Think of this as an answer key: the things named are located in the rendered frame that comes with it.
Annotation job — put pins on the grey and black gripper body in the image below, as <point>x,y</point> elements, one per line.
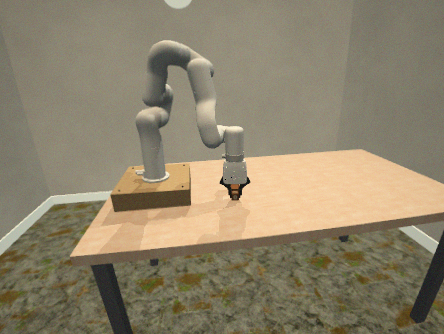
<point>234,172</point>

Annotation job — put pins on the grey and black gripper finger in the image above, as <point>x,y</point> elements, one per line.
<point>243,185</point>
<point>228,186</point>

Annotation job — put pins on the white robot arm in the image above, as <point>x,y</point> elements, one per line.
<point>156,92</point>

